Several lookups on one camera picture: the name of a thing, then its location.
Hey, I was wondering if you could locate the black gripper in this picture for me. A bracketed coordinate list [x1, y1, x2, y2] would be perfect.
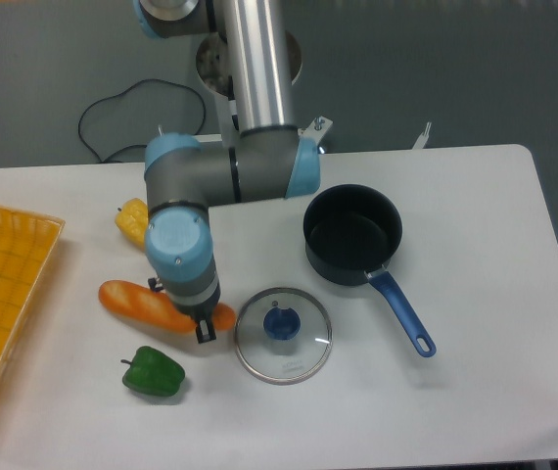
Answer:
[148, 276, 220, 343]

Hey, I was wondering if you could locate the long orange bread loaf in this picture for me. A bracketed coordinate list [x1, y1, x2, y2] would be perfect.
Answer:
[98, 279, 237, 335]

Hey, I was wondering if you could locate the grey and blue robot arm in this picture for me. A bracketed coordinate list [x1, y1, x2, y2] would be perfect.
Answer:
[134, 1, 320, 343]

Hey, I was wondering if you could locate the green bell pepper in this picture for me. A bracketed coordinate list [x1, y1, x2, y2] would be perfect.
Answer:
[120, 346, 186, 397]

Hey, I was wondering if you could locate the glass lid with blue knob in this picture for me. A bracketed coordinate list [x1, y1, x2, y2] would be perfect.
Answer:
[234, 287, 333, 386]

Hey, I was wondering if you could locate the yellow bell pepper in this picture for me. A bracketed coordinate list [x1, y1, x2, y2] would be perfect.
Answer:
[115, 198, 149, 251]

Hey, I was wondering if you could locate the dark pot with blue handle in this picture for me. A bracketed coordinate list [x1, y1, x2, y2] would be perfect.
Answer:
[302, 184, 437, 357]

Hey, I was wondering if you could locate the white bracket behind table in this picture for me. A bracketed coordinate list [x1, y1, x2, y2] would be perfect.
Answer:
[412, 121, 432, 150]

